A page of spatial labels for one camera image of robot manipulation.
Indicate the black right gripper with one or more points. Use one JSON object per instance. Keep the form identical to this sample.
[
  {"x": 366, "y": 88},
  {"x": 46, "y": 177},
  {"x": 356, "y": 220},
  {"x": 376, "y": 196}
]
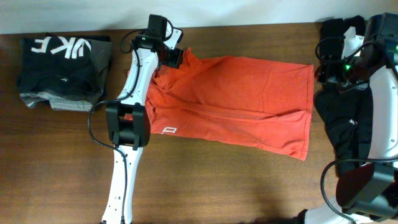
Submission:
[{"x": 327, "y": 73}]

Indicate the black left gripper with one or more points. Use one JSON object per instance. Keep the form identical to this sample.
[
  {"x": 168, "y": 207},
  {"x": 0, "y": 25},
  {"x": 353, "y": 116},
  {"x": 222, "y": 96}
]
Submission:
[{"x": 175, "y": 57}]

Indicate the red orange soccer t-shirt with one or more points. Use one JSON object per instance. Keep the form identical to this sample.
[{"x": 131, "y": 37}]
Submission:
[{"x": 235, "y": 100}]

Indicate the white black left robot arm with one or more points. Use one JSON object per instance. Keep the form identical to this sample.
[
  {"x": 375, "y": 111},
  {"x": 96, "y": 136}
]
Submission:
[{"x": 128, "y": 122}]

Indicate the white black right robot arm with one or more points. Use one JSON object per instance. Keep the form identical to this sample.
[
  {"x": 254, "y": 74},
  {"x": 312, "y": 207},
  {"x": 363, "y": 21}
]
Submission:
[{"x": 368, "y": 193}]

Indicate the crumpled black garment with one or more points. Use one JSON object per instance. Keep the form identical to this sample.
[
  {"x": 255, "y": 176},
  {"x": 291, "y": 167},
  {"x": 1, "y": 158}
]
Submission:
[{"x": 345, "y": 110}]

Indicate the folded grey garment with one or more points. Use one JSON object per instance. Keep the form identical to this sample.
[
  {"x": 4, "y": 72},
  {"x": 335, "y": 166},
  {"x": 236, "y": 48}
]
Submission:
[{"x": 62, "y": 102}]

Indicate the folded navy garment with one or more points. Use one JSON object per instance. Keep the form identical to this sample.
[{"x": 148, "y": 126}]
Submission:
[{"x": 102, "y": 54}]

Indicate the folded black Nike shirt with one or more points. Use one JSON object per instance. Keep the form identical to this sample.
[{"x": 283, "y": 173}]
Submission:
[{"x": 59, "y": 64}]

